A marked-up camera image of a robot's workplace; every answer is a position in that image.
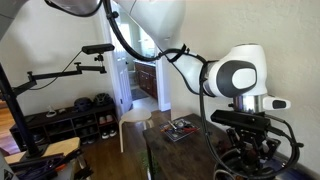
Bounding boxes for black stereo camera bar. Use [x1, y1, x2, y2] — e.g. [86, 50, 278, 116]
[82, 43, 114, 54]

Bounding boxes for dark shoe shelf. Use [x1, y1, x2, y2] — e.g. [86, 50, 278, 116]
[25, 104, 117, 145]

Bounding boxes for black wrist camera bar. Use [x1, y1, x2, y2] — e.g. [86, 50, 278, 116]
[211, 110, 271, 132]

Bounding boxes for black bicycle helmet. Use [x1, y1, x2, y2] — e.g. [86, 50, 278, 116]
[74, 97, 92, 112]

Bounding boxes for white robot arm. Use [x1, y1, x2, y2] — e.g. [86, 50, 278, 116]
[114, 0, 295, 179]

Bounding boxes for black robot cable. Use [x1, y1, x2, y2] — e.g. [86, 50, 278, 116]
[101, 0, 305, 180]

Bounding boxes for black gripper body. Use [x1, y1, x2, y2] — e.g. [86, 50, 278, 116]
[225, 128, 281, 174]

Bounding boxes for wooden folding chair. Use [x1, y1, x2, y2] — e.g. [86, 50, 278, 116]
[0, 137, 88, 180]

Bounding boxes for square blue-rimmed tray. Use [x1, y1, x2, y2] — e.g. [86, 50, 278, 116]
[159, 118, 199, 142]

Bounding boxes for white round stool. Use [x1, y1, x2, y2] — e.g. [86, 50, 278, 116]
[118, 108, 154, 152]

